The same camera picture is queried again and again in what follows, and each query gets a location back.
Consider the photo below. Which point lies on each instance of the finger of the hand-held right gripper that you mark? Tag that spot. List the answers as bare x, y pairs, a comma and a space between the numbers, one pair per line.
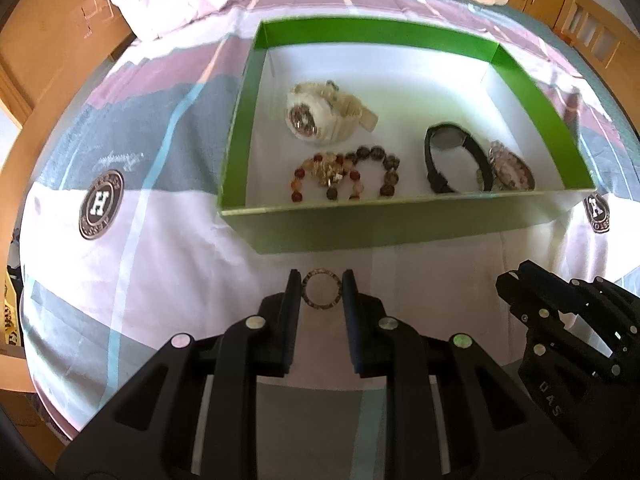
615, 310
530, 285

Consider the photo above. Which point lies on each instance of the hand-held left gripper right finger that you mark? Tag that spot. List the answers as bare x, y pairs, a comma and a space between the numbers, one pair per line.
351, 300

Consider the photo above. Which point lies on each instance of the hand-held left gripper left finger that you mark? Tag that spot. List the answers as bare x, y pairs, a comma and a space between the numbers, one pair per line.
292, 300

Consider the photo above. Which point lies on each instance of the green cardboard box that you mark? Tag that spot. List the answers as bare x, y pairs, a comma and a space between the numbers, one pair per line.
375, 230

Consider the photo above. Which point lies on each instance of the silver bangle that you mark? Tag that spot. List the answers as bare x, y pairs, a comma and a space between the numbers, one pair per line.
529, 172

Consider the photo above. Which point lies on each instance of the gold charm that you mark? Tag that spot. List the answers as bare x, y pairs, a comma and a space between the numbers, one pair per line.
327, 170

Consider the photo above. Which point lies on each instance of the patchwork bedsheet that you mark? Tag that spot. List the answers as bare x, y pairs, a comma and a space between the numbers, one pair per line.
150, 260

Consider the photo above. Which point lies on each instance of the black wrist watch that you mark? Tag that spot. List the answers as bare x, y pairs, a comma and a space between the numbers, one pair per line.
445, 137

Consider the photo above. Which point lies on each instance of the white wrist watch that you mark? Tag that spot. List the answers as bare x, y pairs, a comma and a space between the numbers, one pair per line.
325, 110

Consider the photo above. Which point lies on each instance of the yellow patterned object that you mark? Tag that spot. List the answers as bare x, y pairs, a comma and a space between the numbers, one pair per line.
10, 310

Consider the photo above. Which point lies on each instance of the wooden bed rail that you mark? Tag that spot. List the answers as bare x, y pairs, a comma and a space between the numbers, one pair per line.
605, 30

